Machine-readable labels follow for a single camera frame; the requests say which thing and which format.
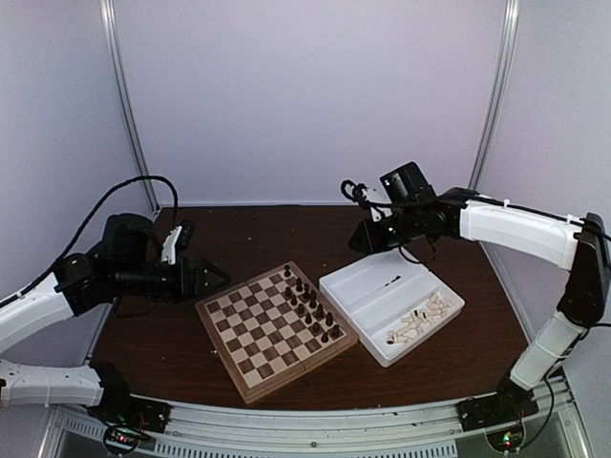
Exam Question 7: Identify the aluminium frame rail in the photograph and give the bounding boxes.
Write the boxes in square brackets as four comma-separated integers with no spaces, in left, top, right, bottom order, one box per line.
[34,375,594,457]

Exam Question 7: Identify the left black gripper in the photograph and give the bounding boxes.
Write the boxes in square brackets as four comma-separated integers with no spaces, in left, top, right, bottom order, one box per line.
[112,255,231,302]

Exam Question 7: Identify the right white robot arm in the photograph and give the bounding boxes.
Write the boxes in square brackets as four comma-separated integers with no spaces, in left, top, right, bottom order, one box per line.
[340,162,610,422]

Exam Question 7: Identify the dark chess king piece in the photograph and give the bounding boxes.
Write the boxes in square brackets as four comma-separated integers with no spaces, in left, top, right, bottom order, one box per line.
[315,303,325,320]

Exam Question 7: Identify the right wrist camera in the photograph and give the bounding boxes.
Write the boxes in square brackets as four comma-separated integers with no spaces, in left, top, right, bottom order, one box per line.
[340,179,392,222]

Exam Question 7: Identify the white chess pieces pile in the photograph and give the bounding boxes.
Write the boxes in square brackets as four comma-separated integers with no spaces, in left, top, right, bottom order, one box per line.
[386,294,453,344]

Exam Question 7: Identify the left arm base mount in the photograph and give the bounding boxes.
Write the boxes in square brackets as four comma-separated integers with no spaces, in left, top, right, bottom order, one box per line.
[88,396,171,433]

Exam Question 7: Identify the dark chess knight piece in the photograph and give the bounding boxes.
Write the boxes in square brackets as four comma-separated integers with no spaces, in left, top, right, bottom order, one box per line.
[309,291,317,309]

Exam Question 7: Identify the wooden chessboard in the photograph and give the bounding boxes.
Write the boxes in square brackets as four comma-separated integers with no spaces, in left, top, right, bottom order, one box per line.
[196,261,358,405]

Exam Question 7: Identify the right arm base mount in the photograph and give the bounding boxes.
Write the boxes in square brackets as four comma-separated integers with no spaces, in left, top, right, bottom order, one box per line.
[455,386,539,431]

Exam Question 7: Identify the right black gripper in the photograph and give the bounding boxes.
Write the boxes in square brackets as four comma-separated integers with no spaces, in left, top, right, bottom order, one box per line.
[348,205,423,256]

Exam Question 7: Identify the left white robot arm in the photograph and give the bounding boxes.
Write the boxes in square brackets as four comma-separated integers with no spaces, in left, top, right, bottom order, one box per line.
[1,214,231,424]

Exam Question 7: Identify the white divided plastic tray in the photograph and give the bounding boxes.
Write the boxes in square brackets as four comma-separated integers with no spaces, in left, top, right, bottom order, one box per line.
[319,251,465,367]

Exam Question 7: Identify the dark chess pieces pile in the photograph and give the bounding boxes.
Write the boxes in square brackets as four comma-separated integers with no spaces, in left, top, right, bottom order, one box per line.
[382,276,401,287]

